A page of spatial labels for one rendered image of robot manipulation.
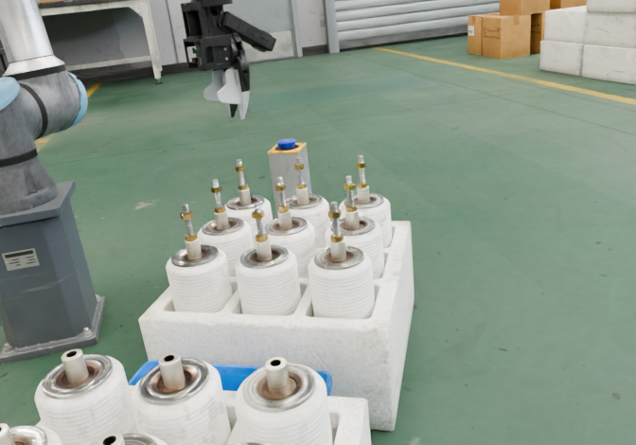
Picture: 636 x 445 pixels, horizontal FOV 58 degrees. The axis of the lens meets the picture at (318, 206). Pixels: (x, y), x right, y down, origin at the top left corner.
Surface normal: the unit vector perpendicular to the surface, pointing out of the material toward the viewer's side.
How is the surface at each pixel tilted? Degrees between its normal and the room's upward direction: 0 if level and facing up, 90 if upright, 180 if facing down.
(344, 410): 0
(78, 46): 90
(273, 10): 90
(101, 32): 90
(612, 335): 0
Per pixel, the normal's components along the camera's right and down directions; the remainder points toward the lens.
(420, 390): -0.11, -0.93
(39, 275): 0.23, 0.32
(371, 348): -0.23, 0.37
